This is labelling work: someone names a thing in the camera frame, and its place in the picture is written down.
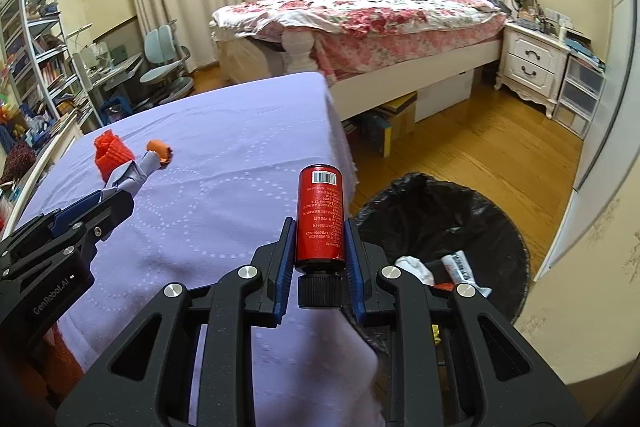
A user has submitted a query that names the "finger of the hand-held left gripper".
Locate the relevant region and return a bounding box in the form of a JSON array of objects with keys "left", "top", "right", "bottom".
[
  {"left": 2, "top": 188, "right": 121, "bottom": 253},
  {"left": 65, "top": 197, "right": 135, "bottom": 253}
]

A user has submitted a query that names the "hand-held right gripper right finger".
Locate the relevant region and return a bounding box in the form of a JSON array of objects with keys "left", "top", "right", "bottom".
[{"left": 344, "top": 217, "right": 588, "bottom": 427}]

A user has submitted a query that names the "orange foam fruit net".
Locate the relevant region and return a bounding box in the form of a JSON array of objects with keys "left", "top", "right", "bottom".
[{"left": 93, "top": 130, "right": 136, "bottom": 182}]

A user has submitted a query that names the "white nightstand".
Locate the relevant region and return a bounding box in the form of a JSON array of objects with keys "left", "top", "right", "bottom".
[{"left": 495, "top": 19, "right": 571, "bottom": 118}]

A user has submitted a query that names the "blue plastic crate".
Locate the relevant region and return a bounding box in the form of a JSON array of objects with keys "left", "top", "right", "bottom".
[{"left": 99, "top": 99, "right": 133, "bottom": 125}]

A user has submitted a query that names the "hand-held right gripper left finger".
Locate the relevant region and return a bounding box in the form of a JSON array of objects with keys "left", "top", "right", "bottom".
[{"left": 55, "top": 217, "right": 296, "bottom": 427}]

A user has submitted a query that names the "grey study desk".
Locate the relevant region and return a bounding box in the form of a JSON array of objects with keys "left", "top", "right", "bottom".
[{"left": 70, "top": 52, "right": 146, "bottom": 128}]

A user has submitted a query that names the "blue and yellow box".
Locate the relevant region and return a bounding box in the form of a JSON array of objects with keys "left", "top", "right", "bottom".
[{"left": 357, "top": 112, "right": 393, "bottom": 158}]

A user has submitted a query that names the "clear plastic drawer unit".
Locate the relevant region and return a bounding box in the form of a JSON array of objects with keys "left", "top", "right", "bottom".
[{"left": 554, "top": 54, "right": 606, "bottom": 138}]

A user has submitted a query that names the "blue plastic basket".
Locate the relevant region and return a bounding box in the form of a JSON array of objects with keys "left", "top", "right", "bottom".
[{"left": 0, "top": 119, "right": 31, "bottom": 152}]

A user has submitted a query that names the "white storage box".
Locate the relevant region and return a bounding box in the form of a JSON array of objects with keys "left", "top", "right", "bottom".
[{"left": 415, "top": 69, "right": 476, "bottom": 122}]

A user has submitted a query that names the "light green desk chair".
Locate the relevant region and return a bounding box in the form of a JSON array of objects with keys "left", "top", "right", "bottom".
[{"left": 139, "top": 23, "right": 196, "bottom": 100}]

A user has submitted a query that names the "red bottle with black cap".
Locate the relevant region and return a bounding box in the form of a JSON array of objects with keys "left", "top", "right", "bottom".
[{"left": 292, "top": 164, "right": 348, "bottom": 309}]

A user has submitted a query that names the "pink floral quilt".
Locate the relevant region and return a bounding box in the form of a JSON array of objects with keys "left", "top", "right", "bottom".
[{"left": 210, "top": 0, "right": 507, "bottom": 75}]

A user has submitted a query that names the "white bookshelf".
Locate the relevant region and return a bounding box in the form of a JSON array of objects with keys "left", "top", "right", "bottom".
[{"left": 0, "top": 0, "right": 96, "bottom": 132}]

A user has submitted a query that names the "orange and silver snack wrapper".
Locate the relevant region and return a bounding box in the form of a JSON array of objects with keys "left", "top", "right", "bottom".
[{"left": 107, "top": 139, "right": 173, "bottom": 198}]

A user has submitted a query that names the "dark fuzzy duster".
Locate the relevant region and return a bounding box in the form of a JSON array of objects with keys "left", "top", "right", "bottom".
[{"left": 0, "top": 142, "right": 38, "bottom": 185}]

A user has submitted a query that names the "purple tablecloth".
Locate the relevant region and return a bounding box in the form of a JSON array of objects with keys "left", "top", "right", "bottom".
[{"left": 2, "top": 71, "right": 381, "bottom": 427}]

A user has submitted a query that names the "stack of books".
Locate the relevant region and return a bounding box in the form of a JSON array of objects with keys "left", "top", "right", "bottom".
[{"left": 567, "top": 29, "right": 606, "bottom": 72}]

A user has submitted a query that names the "white wardrobe door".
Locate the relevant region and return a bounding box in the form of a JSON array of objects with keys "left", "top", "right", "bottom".
[{"left": 532, "top": 0, "right": 640, "bottom": 280}]

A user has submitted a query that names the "white paper ball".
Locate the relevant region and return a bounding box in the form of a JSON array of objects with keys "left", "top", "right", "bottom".
[{"left": 395, "top": 256, "right": 436, "bottom": 285}]

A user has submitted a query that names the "bin with black bag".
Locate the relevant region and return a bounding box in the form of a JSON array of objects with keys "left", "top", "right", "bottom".
[{"left": 352, "top": 172, "right": 531, "bottom": 358}]

